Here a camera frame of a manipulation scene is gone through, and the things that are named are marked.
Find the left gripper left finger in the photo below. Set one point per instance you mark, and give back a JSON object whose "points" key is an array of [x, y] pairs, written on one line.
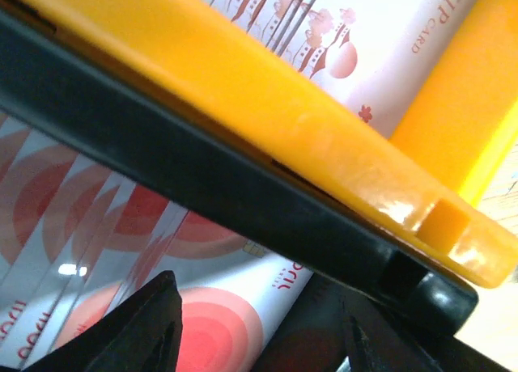
{"points": [[141, 334]]}

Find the black bin with red cards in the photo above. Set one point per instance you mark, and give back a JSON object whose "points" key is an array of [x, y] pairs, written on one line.
{"points": [[72, 101]]}

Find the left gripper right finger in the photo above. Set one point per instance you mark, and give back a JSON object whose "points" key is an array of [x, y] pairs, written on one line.
{"points": [[379, 341]]}

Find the white floral card stack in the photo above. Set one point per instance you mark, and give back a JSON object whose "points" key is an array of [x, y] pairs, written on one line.
{"points": [[372, 56]]}

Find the yellow bin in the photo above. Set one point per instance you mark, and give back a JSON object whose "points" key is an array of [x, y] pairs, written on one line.
{"points": [[193, 53]]}

